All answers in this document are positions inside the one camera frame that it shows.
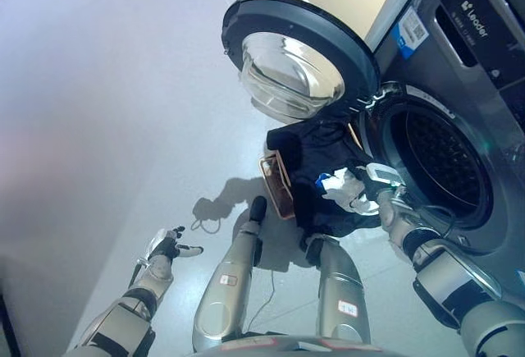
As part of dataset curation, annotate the woven wicker laundry basket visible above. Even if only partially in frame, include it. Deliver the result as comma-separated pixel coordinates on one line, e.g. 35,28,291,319
258,121,366,221

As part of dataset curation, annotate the thin black floor cable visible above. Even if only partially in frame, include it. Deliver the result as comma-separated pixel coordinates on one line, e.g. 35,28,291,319
244,268,276,333

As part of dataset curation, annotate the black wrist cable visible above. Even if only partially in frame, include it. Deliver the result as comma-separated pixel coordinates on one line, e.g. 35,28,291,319
404,204,467,249

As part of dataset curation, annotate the silver right robot leg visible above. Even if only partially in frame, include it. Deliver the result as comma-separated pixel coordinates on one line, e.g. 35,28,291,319
304,235,372,346

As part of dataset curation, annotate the black left robot foot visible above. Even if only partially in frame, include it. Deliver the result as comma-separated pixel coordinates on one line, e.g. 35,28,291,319
247,195,268,223

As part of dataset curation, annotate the round glass washer door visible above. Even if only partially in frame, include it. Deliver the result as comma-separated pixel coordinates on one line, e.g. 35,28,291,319
221,0,381,122

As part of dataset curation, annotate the dark navy garment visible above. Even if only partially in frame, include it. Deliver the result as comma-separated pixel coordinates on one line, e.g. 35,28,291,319
265,107,385,239

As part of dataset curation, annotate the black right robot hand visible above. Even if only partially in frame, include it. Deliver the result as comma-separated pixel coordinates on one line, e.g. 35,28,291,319
351,162,408,211

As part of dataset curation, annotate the grey front-load washing machine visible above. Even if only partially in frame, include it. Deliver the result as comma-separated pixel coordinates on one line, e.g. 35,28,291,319
355,0,525,307

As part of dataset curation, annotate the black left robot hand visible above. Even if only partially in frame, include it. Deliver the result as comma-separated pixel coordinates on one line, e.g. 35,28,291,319
145,225,205,270

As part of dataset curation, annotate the white cloth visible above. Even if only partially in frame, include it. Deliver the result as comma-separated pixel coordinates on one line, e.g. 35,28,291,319
315,167,381,216

